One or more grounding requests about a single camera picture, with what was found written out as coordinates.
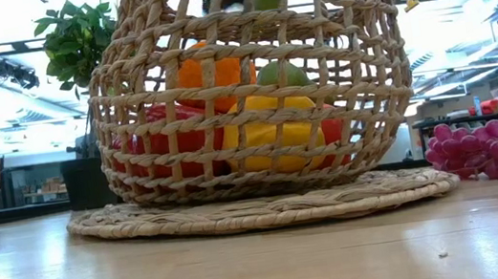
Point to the orange fruit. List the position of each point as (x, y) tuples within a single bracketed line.
[(192, 77)]

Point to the green pear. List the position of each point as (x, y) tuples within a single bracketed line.
[(281, 76)]

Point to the yellow bell pepper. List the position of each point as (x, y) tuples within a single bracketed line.
[(267, 134)]

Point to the bright red apple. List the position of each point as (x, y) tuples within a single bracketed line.
[(188, 142)]

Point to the orange red tomato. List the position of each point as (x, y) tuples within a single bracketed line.
[(335, 133)]

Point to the woven straw basket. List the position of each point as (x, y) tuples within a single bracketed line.
[(263, 210)]

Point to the green leafy plant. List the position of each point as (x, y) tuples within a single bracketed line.
[(77, 41)]

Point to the yellow hanging tag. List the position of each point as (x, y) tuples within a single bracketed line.
[(411, 5)]

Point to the black plant pot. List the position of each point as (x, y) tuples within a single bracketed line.
[(86, 185)]

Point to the shelf with cardboard boxes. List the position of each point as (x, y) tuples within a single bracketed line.
[(36, 187)]

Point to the blue bottle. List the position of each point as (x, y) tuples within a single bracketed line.
[(477, 104)]

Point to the red object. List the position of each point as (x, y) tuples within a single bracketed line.
[(490, 106)]

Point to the purple grape bunch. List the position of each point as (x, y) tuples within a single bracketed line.
[(496, 150)]

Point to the black metal table frame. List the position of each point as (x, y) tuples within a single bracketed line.
[(22, 213)]

